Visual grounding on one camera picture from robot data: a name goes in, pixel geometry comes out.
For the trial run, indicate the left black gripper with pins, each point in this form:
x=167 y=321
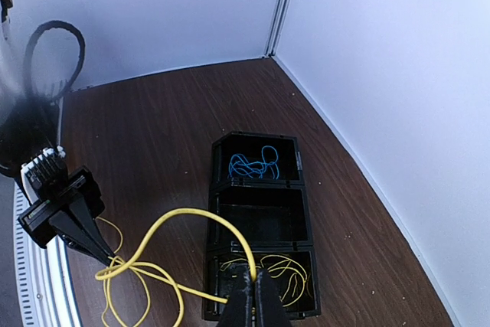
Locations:
x=70 y=215

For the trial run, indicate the left aluminium frame post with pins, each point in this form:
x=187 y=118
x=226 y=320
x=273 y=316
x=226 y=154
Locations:
x=279 y=15

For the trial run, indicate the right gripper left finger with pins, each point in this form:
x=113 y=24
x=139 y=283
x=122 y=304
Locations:
x=238 y=311

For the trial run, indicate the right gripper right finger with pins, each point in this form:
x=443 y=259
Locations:
x=269 y=308

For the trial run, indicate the black three-compartment bin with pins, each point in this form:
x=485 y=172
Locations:
x=257 y=184

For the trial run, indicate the aluminium front rail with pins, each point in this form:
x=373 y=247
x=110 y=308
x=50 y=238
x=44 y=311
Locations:
x=42 y=276

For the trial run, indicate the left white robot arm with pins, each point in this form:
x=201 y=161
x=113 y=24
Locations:
x=28 y=117

